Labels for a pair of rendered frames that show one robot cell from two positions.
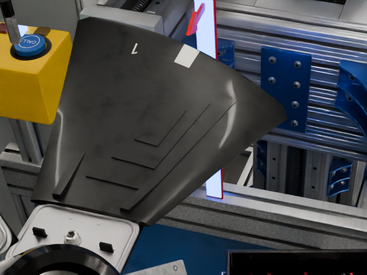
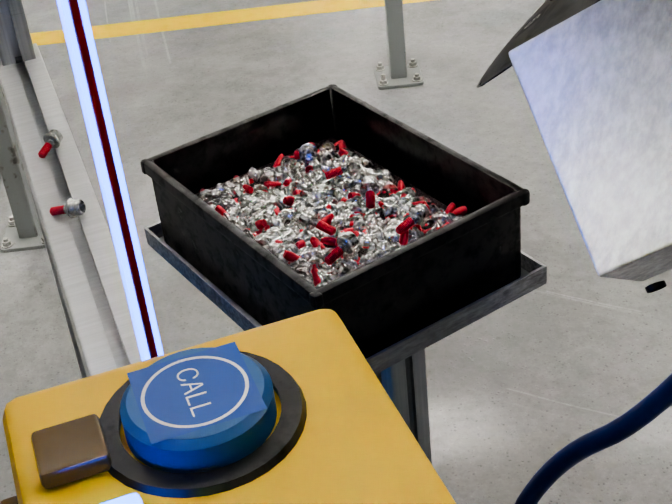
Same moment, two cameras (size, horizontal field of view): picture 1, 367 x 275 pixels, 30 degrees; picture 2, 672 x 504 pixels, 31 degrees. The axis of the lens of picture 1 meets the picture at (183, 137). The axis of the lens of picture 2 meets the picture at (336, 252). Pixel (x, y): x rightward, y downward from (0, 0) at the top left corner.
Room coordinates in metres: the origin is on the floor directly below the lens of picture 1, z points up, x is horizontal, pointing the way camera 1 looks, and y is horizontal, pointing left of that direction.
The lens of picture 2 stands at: (0.88, 0.40, 1.28)
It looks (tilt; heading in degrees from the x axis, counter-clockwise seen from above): 34 degrees down; 232
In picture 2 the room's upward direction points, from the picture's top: 6 degrees counter-clockwise
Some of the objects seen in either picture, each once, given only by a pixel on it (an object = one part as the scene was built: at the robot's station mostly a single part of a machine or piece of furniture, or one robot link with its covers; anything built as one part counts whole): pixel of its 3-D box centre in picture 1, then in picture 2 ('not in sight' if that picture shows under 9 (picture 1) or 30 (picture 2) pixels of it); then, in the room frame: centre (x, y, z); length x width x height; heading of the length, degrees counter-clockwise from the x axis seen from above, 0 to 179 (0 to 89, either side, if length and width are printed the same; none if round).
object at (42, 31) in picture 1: (41, 31); (71, 450); (0.79, 0.18, 1.08); 0.02 x 0.02 x 0.01; 68
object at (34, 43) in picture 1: (30, 46); (199, 410); (0.76, 0.19, 1.08); 0.04 x 0.04 x 0.02
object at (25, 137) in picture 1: (26, 126); not in sight; (0.78, 0.23, 0.92); 0.03 x 0.03 x 0.12; 68
